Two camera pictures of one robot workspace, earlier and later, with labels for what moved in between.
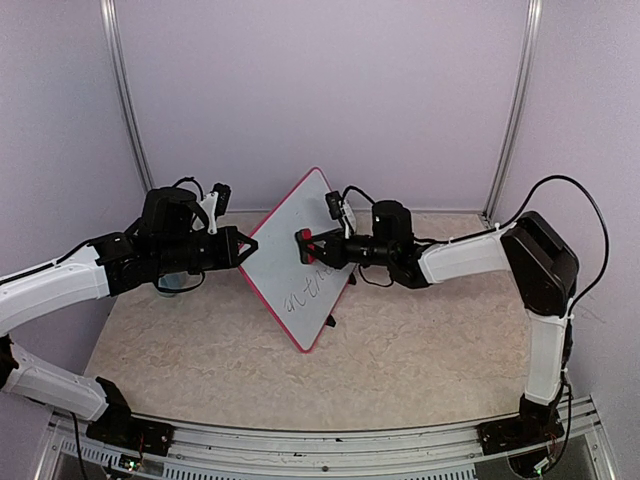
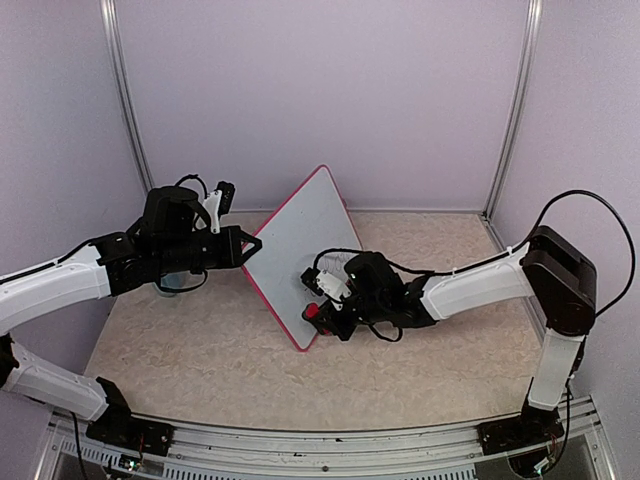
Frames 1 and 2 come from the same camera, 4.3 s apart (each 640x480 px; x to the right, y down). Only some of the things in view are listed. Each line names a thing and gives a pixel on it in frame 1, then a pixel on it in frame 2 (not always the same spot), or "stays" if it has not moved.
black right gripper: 334,253 → 337,328
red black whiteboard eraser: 306,246 → 312,314
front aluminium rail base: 442,452 stays
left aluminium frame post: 115,47 stays
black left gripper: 231,236 stays
